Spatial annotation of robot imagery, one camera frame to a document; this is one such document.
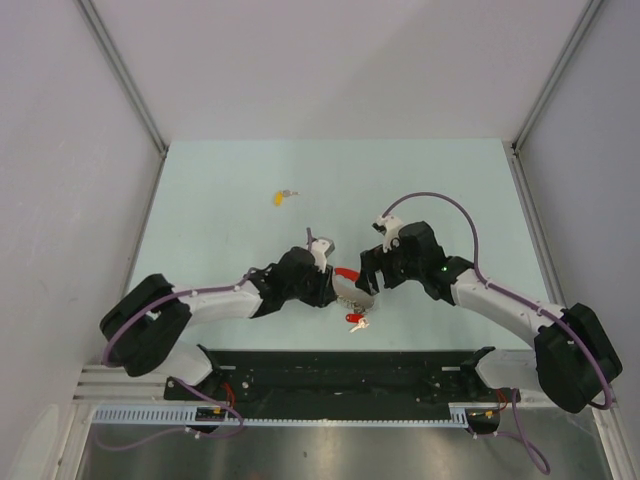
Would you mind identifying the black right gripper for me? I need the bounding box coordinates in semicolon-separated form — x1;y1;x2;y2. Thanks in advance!
355;238;424;297

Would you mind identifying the key with yellow tag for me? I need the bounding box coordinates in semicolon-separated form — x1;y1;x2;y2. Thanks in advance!
273;189;299;207

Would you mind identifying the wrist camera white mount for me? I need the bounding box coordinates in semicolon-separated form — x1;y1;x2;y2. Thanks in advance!
372;214;404;253
307;236;335;273

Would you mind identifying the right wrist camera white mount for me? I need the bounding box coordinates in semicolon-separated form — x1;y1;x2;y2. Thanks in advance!
372;214;404;253

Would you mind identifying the aluminium frame post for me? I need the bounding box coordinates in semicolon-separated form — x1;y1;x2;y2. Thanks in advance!
74;0;169;154
509;0;609;154

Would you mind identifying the key with red tag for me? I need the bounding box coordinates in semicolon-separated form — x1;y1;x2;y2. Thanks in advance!
345;313;369;333

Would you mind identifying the right aluminium frame post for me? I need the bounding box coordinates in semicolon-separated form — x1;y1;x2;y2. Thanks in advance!
509;0;609;154

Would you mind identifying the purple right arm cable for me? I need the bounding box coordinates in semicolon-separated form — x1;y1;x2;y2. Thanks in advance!
382;191;614;476

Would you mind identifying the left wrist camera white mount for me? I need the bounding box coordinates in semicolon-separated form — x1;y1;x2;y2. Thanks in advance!
307;236;335;273

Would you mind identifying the red handled metal key holder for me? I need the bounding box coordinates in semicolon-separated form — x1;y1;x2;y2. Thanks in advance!
333;267;375;311

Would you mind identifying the left aluminium frame post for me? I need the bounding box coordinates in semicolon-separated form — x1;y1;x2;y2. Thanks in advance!
74;0;169;154

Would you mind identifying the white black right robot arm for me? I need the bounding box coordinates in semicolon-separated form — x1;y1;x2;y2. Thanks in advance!
356;216;623;413

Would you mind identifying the grey slotted cable duct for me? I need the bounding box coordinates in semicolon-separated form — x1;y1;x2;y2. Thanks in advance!
91;405;498;428

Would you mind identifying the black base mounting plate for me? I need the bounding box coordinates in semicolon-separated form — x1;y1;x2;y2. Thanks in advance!
193;350;499;404

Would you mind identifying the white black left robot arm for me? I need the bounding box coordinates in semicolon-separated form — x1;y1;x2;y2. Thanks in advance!
99;240;337;400

